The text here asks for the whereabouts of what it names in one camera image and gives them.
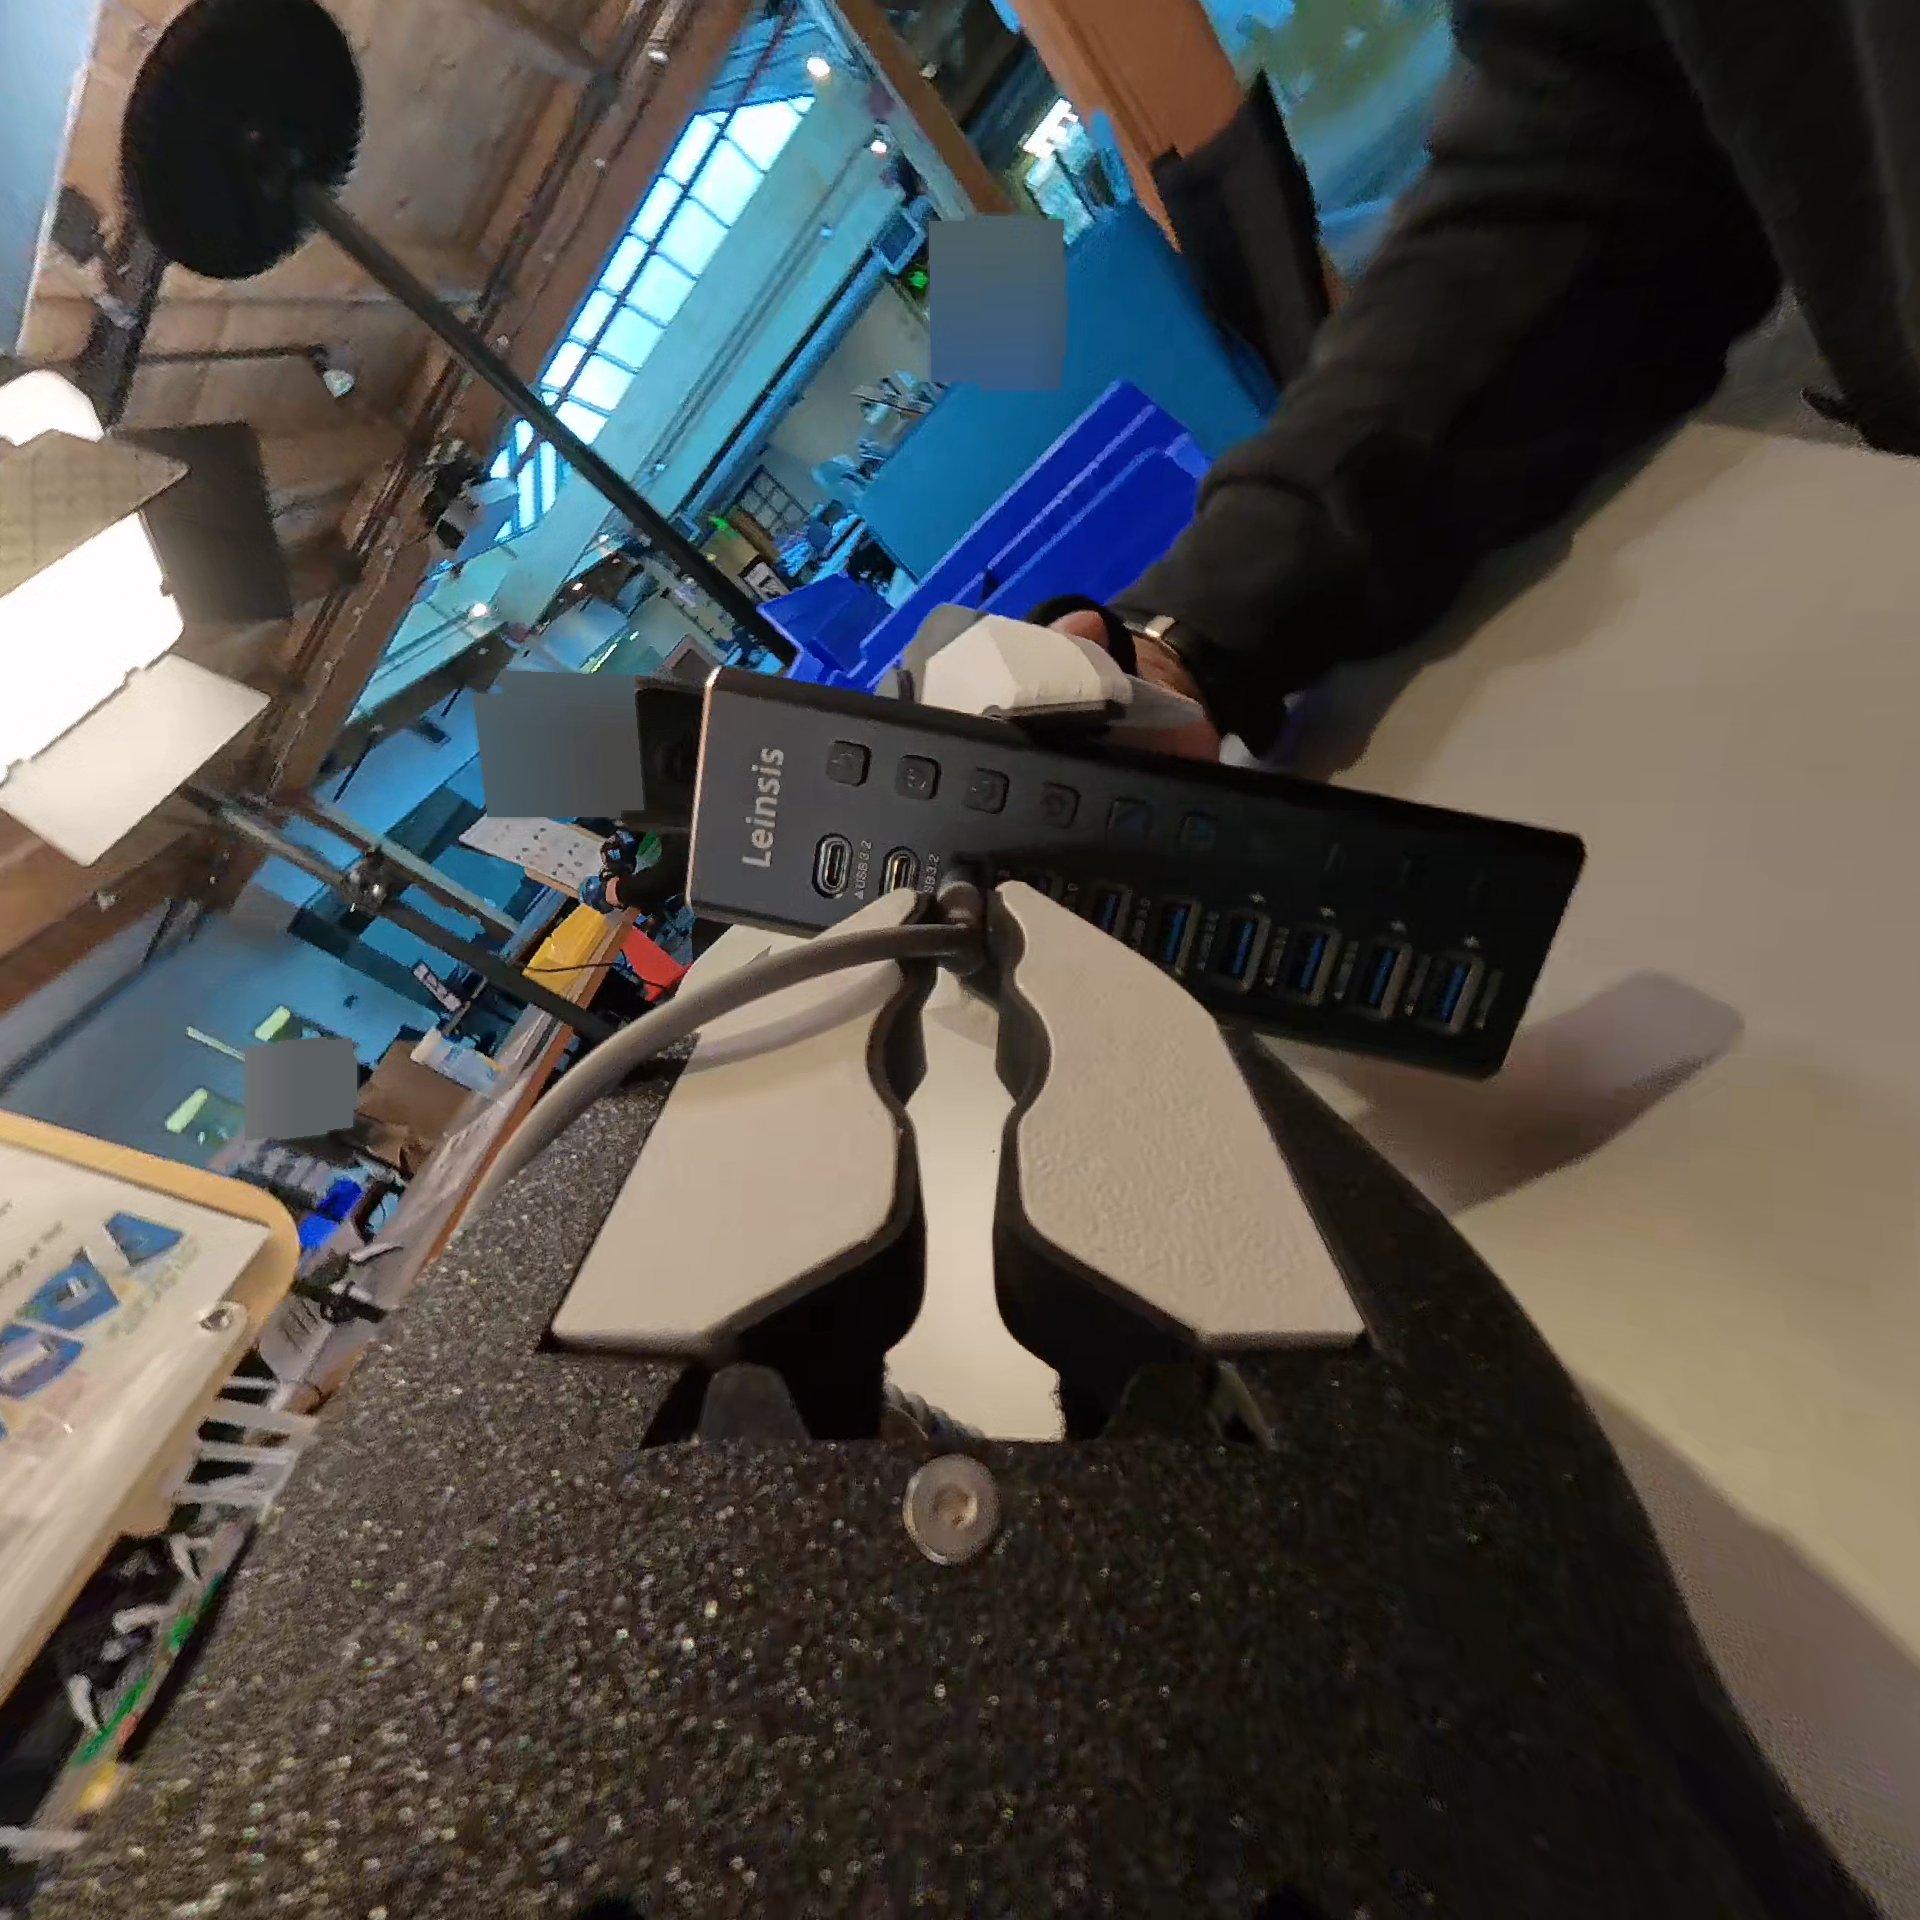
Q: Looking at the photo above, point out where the person's black clothing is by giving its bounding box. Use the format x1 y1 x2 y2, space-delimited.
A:
1697 0 1920 452

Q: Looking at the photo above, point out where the tan instruction board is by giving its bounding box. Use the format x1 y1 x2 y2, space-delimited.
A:
0 1110 301 1695

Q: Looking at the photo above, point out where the studio softbox light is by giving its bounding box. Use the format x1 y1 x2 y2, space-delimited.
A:
0 367 296 874

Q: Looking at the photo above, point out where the yellow plastic bin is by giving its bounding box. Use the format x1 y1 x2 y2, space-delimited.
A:
517 900 634 975

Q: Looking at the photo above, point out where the grey USB cable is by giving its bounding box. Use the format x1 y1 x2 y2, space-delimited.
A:
496 874 995 1194

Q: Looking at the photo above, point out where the person's right forearm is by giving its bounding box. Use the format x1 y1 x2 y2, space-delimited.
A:
1101 0 1920 753

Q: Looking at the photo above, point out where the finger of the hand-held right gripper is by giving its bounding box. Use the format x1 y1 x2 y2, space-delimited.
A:
877 603 1137 725

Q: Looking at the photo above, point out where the black light stand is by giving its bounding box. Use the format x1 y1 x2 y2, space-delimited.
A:
118 0 797 662

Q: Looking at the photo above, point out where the person's right hand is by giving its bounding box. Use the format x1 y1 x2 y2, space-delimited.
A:
1040 594 1229 762

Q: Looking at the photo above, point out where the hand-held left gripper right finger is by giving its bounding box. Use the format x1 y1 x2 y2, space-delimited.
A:
989 883 1368 1353

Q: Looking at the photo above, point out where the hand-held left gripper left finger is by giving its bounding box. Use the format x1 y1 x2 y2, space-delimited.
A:
546 885 963 1359

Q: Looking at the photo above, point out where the black USB hub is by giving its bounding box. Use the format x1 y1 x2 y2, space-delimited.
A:
638 667 1587 1079

